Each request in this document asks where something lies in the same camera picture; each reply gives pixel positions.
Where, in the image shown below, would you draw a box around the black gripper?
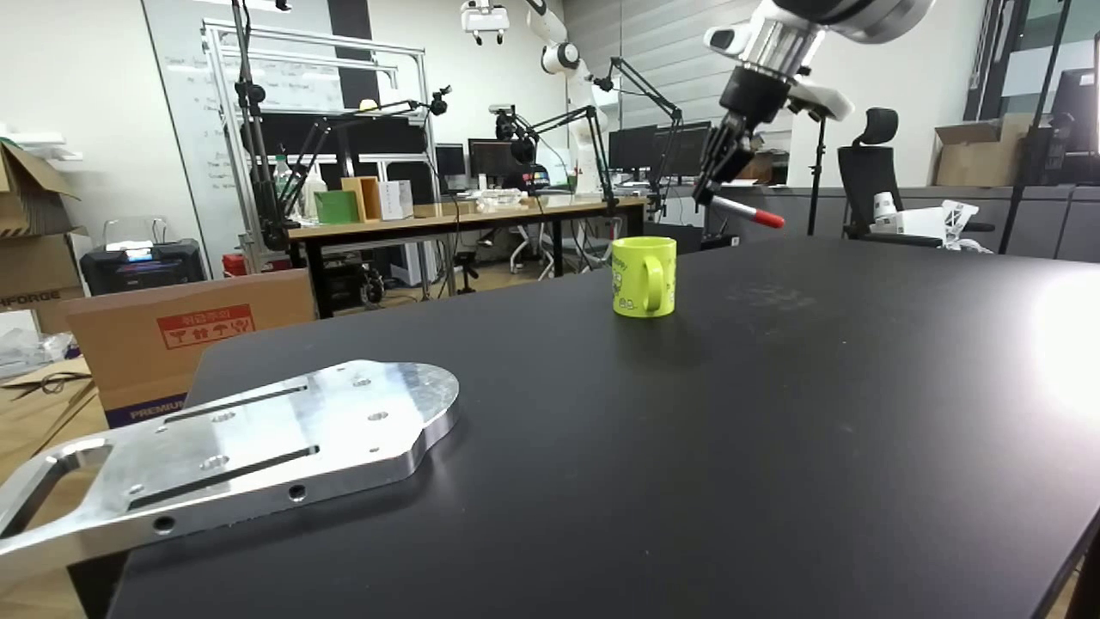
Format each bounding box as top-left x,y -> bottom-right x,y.
691,65 -> 796,201

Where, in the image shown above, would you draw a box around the red marker with white barrel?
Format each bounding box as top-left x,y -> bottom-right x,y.
707,192 -> 790,234

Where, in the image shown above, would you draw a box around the yellow-green mug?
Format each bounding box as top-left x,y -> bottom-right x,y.
606,234 -> 679,323

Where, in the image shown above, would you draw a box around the short black stand pole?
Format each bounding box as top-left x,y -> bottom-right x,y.
804,111 -> 840,240

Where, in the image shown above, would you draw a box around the black office chair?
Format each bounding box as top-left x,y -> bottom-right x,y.
836,106 -> 911,244

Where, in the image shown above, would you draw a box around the white crumpled plastic object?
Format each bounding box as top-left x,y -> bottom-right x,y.
871,188 -> 997,254

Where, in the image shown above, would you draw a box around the small black computer monitor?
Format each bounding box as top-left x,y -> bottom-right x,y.
465,134 -> 529,192

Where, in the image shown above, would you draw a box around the plain brown cardboard box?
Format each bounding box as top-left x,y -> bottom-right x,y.
929,118 -> 1033,192

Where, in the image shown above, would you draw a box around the long wooden desk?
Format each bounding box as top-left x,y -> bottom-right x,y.
284,192 -> 652,323

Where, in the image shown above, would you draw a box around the white ceiling-mounted device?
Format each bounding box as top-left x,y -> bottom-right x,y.
458,0 -> 514,51

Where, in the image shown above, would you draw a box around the tall black slanted pole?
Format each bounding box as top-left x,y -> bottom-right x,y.
992,0 -> 1075,259

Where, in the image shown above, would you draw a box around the white box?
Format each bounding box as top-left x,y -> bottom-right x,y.
376,180 -> 417,223

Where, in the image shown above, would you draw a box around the orange-tan box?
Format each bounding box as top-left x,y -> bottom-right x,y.
340,174 -> 386,227

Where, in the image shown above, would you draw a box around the green box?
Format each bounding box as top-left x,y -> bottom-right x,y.
314,188 -> 365,227

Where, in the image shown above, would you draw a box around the black tripod stand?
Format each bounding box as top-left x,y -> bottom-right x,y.
224,0 -> 337,259

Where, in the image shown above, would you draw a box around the large whiteboard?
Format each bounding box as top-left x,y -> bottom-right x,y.
137,0 -> 439,271

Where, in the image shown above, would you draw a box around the silver metal mounting plate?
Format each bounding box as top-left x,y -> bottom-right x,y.
0,356 -> 465,565

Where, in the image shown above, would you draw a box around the black printer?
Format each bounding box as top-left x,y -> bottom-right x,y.
79,238 -> 209,298

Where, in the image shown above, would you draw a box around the cardboard box with red label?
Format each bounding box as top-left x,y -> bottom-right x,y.
58,268 -> 321,430

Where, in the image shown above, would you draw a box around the stacked open cardboard boxes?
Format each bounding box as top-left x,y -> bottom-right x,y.
0,134 -> 87,309

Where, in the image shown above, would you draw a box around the clear plastic bag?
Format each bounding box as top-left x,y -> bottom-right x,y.
0,306 -> 87,385

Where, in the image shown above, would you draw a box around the flat cardboard sheet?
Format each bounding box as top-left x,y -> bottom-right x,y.
0,355 -> 112,488

